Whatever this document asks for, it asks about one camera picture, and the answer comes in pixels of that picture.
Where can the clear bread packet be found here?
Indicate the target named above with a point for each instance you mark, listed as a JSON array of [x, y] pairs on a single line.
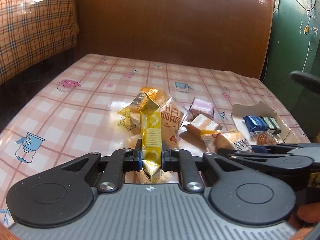
[[231, 140]]

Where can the blue snack packet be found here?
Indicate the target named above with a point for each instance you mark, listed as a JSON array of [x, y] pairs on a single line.
[[255, 124]]

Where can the green cabinet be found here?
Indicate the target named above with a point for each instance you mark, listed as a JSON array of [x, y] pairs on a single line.
[[290, 49]]

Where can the torn white cardboard box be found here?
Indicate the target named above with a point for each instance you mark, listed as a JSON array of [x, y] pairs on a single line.
[[261, 109]]

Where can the plaid sofa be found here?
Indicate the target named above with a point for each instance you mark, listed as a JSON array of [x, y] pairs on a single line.
[[34, 30]]

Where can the red bean bread packet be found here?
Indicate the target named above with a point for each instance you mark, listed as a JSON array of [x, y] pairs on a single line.
[[172, 116]]

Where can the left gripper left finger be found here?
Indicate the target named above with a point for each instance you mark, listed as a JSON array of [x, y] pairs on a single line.
[[137, 156]]

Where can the round cookie packet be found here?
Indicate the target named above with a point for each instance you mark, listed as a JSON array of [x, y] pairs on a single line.
[[263, 138]]

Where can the dark green snack packet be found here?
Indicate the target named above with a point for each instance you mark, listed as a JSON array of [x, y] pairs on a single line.
[[271, 125]]

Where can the pink checked tablecloth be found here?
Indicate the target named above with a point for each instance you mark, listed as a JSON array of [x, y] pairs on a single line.
[[77, 112]]

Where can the orange transparent snack packet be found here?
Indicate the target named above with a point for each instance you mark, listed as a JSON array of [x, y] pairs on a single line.
[[130, 115]]

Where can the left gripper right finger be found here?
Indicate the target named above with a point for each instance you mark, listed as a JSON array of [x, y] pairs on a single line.
[[165, 157]]

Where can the right hand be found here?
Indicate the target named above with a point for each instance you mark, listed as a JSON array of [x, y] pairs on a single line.
[[309, 213]]

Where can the purple wafer packet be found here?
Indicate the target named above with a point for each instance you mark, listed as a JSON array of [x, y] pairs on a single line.
[[199, 106]]

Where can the yellow stick snack packet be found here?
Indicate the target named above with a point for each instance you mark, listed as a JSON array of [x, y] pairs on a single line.
[[151, 130]]

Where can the brown wooden board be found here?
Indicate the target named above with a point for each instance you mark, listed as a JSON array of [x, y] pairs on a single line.
[[230, 35]]

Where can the beige wafer packet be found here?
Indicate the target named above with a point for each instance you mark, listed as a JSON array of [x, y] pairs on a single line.
[[201, 123]]

